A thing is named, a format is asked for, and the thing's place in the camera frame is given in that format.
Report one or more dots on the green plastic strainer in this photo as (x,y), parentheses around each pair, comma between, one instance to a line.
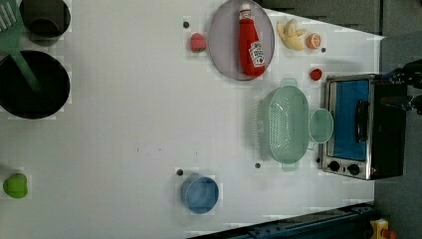
(281,125)

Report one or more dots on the red ketchup bottle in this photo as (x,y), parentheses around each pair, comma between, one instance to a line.
(251,53)

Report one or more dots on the blue bowl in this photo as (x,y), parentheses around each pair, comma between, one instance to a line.
(199,193)

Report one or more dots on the red toy strawberry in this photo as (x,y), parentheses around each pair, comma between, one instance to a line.
(197,43)

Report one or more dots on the small green cup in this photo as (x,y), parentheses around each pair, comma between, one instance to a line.
(321,126)

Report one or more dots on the small red toy tomato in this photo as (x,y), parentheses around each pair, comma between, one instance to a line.
(316,74)

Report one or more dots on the peeled toy banana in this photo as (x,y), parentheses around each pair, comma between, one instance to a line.
(291,35)

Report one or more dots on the toy orange half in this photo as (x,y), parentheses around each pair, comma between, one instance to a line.
(313,41)

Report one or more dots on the toaster oven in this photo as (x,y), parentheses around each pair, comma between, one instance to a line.
(368,137)

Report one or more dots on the small black cup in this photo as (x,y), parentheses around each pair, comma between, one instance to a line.
(46,18)

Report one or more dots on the large black pot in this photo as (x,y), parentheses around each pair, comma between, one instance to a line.
(36,98)

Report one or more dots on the green toy pear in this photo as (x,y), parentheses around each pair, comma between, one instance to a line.
(16,186)

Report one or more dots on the green slotted spatula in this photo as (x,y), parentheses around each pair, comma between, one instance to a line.
(12,29)

